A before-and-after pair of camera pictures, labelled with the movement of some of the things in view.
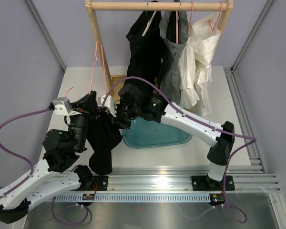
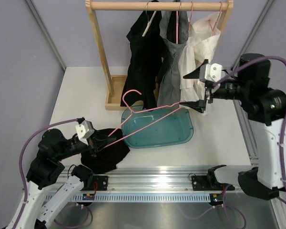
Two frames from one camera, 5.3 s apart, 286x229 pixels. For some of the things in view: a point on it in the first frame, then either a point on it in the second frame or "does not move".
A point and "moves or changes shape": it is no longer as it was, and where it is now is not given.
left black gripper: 88,106 to 95,140
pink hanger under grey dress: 177,27 does not move
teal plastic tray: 147,133 does not move
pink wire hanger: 93,69 to 134,111
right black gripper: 117,119 to 199,105
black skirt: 104,135 moves or changes shape
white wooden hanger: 149,22 does not move
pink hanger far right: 212,28 does not move
